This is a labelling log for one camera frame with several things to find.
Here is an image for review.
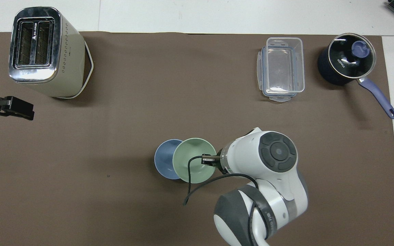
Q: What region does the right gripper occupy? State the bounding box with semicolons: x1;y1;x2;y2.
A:
209;149;228;174

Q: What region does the green bowl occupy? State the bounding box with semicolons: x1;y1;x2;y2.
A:
172;138;217;183

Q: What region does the blue bowl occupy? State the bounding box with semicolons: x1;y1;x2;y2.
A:
154;139;184;180

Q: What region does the cream and chrome toaster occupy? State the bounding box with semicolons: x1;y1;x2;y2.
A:
8;6;94;100

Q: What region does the clear plastic container lid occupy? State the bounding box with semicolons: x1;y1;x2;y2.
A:
257;46;300;103

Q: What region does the clear plastic container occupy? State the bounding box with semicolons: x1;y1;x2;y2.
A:
262;37;305;98

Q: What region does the glass pot lid purple knob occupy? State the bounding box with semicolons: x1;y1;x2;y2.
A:
329;33;377;79

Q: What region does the black cable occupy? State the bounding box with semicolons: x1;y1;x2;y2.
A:
183;154;270;246

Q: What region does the dark blue pot purple handle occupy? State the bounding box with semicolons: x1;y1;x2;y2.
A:
317;33;394;120

